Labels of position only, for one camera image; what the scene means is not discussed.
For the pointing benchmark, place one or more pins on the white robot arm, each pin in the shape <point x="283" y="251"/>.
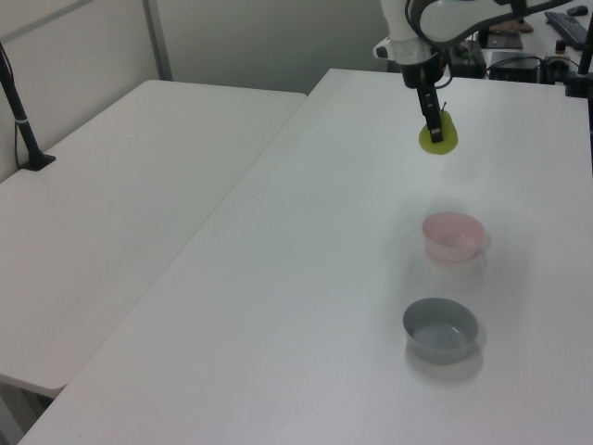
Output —
<point x="445" y="21"/>

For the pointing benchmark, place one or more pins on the black electronics box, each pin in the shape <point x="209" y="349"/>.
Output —
<point x="514" y="67"/>

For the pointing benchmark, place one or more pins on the black computer mouse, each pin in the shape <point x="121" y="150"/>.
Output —
<point x="576" y="9"/>

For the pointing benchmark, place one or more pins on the black keyboard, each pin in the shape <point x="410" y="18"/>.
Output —
<point x="567" y="28"/>

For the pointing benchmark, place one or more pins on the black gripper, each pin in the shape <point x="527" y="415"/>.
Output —
<point x="424" y="72"/>

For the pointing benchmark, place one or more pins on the green pear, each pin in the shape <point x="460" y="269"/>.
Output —
<point x="448" y="139"/>

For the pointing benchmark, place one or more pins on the white side table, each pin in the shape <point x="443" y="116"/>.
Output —
<point x="116" y="208"/>

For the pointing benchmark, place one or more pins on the grey bowl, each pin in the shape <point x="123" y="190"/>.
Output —
<point x="437" y="334"/>

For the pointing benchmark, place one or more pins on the black camera stand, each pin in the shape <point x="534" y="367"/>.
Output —
<point x="579" y="79"/>

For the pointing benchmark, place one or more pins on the black pole stand with base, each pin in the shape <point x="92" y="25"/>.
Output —
<point x="23" y="125"/>

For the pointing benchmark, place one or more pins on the pink bowl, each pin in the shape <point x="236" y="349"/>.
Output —
<point x="451" y="241"/>

